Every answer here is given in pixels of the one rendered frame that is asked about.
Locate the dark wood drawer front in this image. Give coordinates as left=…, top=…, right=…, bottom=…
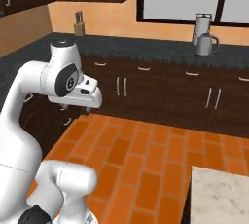
left=169, top=62, right=226, bottom=83
left=111, top=57, right=172, bottom=78
left=80, top=54, right=114, bottom=74
left=223, top=67, right=249, bottom=87

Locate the tall silver jug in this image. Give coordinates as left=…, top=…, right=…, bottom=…
left=192, top=12, right=214, bottom=46

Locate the dark wood base cupboard run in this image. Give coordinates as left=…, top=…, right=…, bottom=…
left=18, top=93, right=88, bottom=159

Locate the grey kettle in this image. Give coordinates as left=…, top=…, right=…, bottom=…
left=195, top=32, right=221, bottom=57

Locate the dark wood cupboard door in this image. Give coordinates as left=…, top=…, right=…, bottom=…
left=82, top=71, right=124, bottom=121
left=121, top=73, right=171, bottom=127
left=167, top=77, right=216, bottom=132
left=212, top=81, right=249, bottom=139

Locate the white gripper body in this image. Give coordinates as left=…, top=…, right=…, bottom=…
left=48, top=86, right=103, bottom=110

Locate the wooden knife block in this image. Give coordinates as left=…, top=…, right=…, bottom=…
left=73, top=10, right=87, bottom=37

